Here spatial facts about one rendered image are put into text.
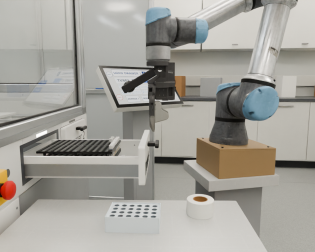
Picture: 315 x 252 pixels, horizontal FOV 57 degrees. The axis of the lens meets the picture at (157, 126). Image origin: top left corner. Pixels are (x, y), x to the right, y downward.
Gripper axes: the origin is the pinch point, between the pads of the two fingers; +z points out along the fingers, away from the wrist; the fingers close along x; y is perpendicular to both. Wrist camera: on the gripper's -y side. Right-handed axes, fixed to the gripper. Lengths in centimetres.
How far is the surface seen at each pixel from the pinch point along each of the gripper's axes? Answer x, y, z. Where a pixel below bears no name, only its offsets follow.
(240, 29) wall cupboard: 316, 109, -84
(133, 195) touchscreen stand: 89, -15, 59
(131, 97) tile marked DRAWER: 80, -15, -5
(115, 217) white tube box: -28.9, -7.1, 16.4
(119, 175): -12.8, -8.5, 12.0
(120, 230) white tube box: -29.0, -5.9, 19.6
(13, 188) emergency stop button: -32.9, -27.8, 8.2
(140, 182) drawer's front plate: -14.5, -2.4, 13.4
